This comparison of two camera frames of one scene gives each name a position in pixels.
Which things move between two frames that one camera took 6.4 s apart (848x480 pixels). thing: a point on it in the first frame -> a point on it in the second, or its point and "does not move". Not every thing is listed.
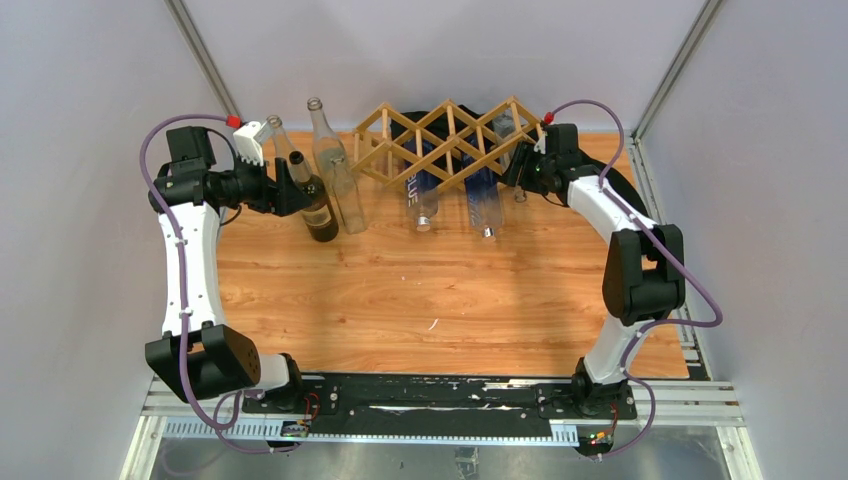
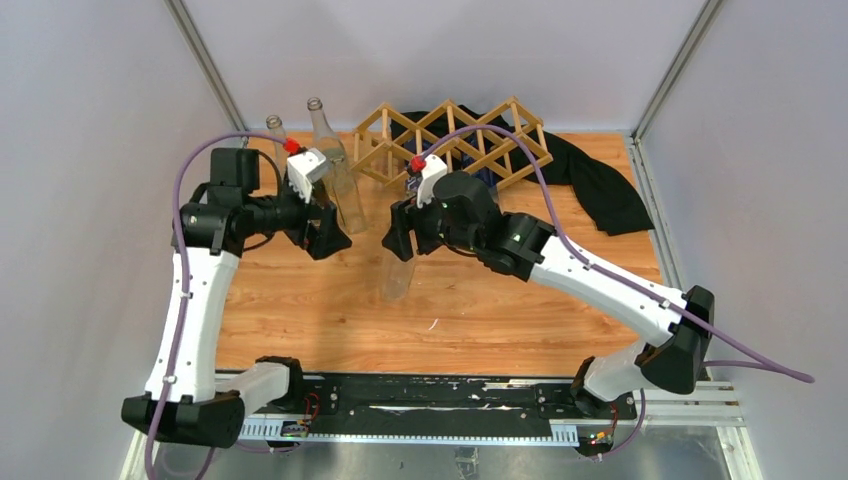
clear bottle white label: [281, 145] does not move
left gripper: [281, 196] -> [319, 240]
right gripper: [526, 154] -> [404, 217]
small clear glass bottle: [505, 133] -> [395, 276]
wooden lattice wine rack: [448, 148] does not move
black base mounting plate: [430, 400] does not move
